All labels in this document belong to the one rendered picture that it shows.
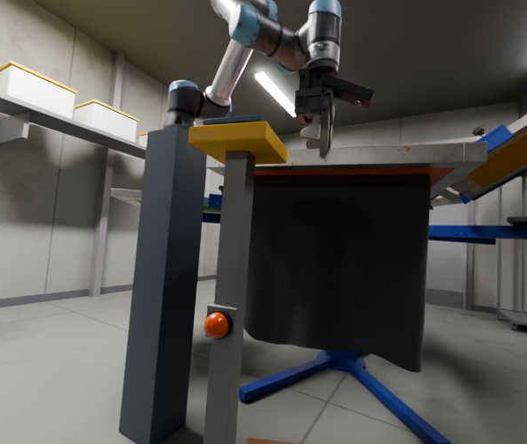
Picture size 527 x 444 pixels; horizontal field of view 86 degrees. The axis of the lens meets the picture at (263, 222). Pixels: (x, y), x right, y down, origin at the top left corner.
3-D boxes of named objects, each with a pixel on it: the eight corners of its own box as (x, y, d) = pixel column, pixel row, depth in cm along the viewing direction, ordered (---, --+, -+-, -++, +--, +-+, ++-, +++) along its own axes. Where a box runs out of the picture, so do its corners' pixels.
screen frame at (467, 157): (487, 161, 51) (487, 141, 51) (205, 167, 70) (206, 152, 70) (410, 211, 126) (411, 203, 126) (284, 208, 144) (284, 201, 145)
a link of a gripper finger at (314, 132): (299, 157, 61) (303, 122, 64) (327, 156, 59) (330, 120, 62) (296, 149, 59) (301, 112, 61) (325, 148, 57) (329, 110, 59)
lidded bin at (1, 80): (53, 127, 266) (55, 99, 268) (74, 120, 247) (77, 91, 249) (-15, 104, 226) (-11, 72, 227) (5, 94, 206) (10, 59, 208)
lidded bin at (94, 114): (115, 147, 320) (117, 124, 322) (137, 144, 300) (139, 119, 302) (69, 132, 279) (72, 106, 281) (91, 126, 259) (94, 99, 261)
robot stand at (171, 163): (118, 432, 109) (147, 131, 117) (156, 409, 125) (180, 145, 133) (148, 452, 100) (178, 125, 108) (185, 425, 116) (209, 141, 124)
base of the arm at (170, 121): (152, 132, 118) (154, 109, 118) (180, 144, 131) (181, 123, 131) (178, 127, 110) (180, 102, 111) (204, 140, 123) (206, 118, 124)
